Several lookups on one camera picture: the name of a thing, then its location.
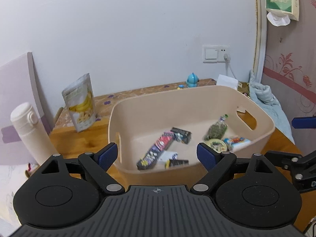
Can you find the long purple snack box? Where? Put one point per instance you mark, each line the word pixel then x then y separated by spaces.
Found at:
pixel 155 151

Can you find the green tea leaf packet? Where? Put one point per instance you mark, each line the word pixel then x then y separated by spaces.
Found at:
pixel 217 130

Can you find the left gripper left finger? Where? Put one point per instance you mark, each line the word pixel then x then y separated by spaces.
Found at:
pixel 86 174

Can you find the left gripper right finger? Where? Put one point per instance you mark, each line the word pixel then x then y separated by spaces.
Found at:
pixel 228 174

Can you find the banana chips pouch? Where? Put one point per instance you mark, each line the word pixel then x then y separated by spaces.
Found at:
pixel 79 101

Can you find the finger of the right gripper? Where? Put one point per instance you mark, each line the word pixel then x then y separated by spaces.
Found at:
pixel 304 122

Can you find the pink floral headboard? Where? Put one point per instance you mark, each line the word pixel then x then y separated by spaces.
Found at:
pixel 289 69

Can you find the white gold torn box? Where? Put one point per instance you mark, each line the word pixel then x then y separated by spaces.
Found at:
pixel 244 88

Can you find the blue toy figure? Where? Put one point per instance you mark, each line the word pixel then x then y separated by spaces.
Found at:
pixel 192 80

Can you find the white paper sheet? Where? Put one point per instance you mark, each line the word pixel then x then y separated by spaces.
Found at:
pixel 227 81

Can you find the round yellow tin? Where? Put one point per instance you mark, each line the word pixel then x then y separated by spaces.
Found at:
pixel 217 145

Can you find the white wall socket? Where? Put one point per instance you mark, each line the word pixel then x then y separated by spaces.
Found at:
pixel 221 51

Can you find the black patterned small box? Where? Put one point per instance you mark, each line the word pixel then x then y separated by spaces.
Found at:
pixel 180 135

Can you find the green tissue box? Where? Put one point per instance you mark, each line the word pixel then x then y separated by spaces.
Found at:
pixel 282 12

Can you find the white thermos bottle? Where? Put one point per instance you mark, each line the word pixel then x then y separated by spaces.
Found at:
pixel 32 132

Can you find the light blue blanket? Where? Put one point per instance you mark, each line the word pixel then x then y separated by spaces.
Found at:
pixel 262 95

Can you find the beige plastic storage basket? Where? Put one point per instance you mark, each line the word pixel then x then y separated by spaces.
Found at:
pixel 136 123

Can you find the white light switch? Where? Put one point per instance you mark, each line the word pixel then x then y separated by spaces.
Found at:
pixel 209 54

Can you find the cartoon rainbow tissue pack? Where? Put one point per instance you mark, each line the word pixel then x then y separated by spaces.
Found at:
pixel 236 143

